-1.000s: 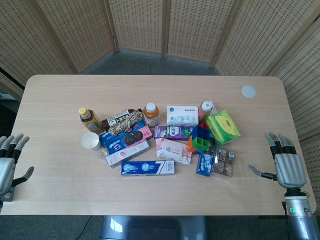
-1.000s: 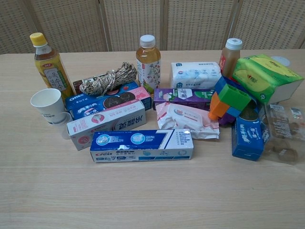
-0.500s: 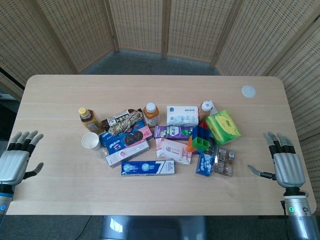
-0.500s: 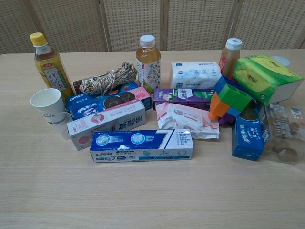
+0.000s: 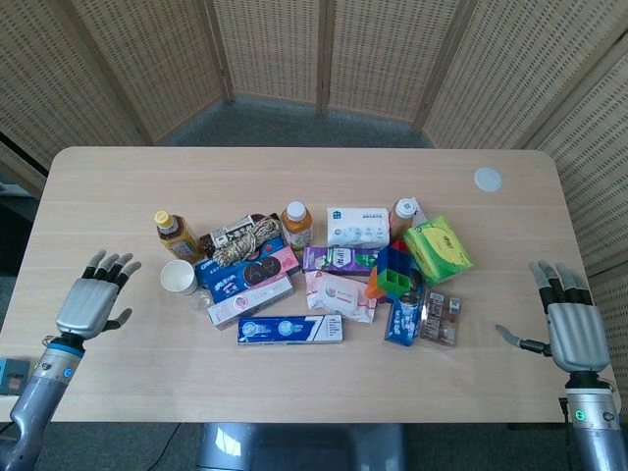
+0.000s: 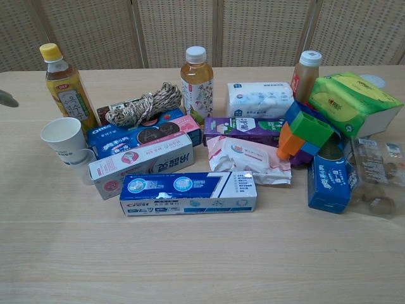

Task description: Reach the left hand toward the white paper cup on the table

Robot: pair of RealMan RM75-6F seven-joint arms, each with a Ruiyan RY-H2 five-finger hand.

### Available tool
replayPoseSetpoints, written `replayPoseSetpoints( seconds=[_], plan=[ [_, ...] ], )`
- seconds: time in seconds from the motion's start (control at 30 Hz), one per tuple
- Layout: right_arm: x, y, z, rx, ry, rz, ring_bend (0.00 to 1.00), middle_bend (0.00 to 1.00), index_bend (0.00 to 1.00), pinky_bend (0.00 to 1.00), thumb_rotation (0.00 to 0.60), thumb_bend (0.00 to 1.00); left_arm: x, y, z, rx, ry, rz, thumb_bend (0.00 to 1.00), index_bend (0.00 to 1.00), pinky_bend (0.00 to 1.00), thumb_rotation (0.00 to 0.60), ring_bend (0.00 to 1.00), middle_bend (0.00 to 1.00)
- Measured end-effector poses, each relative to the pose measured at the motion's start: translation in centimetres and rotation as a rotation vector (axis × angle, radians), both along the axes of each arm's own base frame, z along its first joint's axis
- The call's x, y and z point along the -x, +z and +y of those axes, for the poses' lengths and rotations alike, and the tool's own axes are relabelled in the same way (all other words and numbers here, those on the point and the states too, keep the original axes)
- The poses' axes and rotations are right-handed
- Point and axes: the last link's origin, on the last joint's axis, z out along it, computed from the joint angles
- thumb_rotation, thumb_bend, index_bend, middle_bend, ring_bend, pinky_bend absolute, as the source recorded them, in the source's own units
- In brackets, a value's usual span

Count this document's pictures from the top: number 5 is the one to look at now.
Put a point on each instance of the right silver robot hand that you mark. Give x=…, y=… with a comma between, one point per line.
x=574, y=333

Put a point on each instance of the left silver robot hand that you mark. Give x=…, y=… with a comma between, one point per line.
x=88, y=301

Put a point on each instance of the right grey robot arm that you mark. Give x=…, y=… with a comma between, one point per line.
x=593, y=422

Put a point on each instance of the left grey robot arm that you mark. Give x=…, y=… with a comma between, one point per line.
x=36, y=392

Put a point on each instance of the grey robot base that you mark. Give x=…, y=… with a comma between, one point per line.
x=299, y=446

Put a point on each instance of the white paper cup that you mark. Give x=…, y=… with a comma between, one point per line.
x=178, y=277

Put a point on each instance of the yellow cap tea bottle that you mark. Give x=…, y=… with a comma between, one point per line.
x=174, y=236

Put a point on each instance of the clear plastic battery pack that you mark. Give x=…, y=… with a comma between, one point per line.
x=441, y=319

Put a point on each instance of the green tissue pack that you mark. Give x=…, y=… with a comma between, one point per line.
x=439, y=250

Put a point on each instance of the blue pink oreo box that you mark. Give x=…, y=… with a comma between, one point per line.
x=245, y=277

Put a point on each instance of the dark brown snack packet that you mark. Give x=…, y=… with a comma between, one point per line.
x=230, y=230

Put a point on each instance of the pink white toothpaste box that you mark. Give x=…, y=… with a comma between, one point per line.
x=250, y=301

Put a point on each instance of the blue snack packet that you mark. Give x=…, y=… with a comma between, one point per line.
x=403, y=321

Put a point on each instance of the white round table grommet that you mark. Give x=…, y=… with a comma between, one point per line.
x=487, y=178

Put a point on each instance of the colourful plastic block toy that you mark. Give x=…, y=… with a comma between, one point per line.
x=392, y=275

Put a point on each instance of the blue white toothpaste box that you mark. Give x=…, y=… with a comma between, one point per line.
x=289, y=329

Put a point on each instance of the white cap brown drink bottle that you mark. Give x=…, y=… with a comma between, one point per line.
x=403, y=217

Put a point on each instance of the white cap orange juice bottle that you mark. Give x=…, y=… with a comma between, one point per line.
x=296, y=225

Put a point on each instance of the pink wet wipes pack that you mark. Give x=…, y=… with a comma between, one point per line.
x=338, y=295

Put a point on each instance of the white tissue pack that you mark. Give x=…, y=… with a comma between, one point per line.
x=358, y=226

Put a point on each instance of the purple snack packet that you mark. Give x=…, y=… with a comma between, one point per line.
x=338, y=260

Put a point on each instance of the bamboo folding screen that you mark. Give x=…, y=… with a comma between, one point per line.
x=314, y=64

